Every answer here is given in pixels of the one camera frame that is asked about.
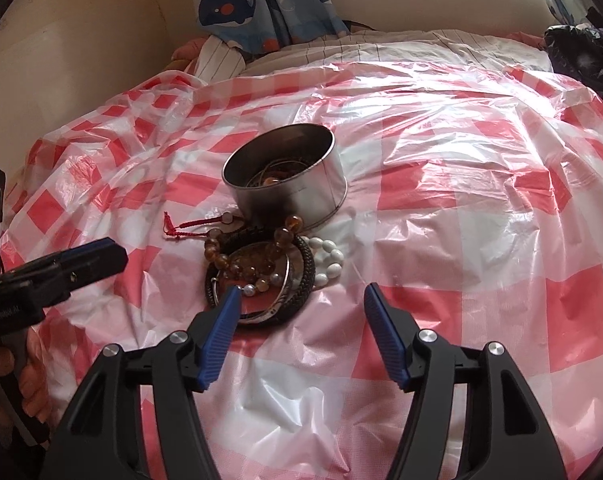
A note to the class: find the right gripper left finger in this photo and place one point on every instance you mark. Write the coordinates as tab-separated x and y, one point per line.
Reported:
126	394

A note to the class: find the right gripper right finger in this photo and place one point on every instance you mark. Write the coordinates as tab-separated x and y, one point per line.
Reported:
505	433

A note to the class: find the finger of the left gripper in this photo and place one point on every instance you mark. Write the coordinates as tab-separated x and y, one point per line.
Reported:
52	278

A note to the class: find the person's left hand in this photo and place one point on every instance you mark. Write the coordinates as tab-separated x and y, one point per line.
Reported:
24	397

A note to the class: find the red white checkered plastic sheet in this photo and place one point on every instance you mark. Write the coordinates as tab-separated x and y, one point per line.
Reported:
475	200

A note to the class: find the round silver metal tin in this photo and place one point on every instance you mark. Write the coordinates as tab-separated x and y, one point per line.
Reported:
294	169

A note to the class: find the striped white pillow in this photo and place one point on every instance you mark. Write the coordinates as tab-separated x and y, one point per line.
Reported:
215	61

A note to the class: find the blue whale print curtain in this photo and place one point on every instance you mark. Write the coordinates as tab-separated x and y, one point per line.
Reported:
263	26

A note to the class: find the pile of dark clothes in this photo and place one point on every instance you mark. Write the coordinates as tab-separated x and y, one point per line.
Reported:
577	51

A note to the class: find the striped beige bed sheet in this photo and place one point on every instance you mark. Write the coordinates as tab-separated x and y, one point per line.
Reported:
443	46

